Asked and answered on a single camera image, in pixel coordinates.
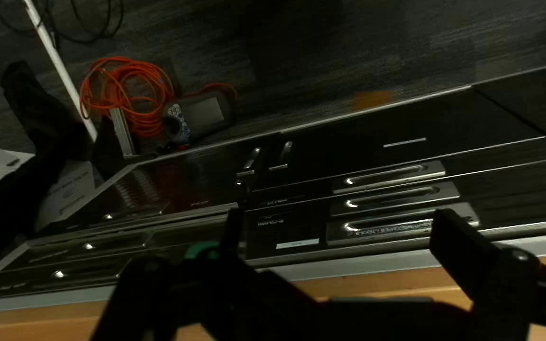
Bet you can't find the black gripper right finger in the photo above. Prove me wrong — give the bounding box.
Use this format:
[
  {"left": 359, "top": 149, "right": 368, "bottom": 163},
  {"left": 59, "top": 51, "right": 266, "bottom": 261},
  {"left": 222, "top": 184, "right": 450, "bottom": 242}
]
[{"left": 429, "top": 208, "right": 537, "bottom": 316}]

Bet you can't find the orange coiled cable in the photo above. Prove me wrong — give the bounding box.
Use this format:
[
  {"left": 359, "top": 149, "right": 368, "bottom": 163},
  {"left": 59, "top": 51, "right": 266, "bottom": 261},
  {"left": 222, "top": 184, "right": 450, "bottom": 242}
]
[{"left": 78, "top": 55, "right": 238, "bottom": 144}]

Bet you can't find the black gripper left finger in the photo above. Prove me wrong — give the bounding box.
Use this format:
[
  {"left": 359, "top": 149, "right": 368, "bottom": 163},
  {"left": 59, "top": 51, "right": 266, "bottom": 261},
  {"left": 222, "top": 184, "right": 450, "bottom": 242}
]
[{"left": 219, "top": 208, "right": 245, "bottom": 261}]

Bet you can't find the open grey metal drawer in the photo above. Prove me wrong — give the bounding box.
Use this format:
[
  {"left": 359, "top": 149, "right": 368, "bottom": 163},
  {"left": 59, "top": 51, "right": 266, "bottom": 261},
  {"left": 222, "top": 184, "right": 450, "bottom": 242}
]
[{"left": 37, "top": 136, "right": 274, "bottom": 237}]

